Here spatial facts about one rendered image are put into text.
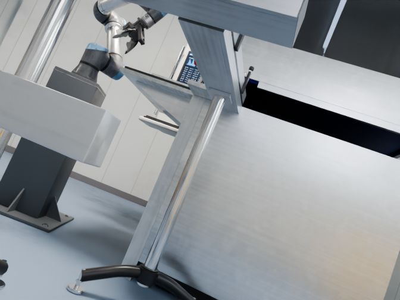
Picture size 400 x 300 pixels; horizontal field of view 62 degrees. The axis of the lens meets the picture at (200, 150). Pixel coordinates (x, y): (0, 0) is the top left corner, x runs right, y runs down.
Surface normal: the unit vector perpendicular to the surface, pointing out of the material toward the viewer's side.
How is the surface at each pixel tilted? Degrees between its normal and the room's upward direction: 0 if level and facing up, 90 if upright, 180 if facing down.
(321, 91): 90
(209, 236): 90
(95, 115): 90
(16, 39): 90
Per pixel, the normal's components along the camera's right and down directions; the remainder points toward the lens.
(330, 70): -0.17, -0.18
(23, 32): 0.12, -0.07
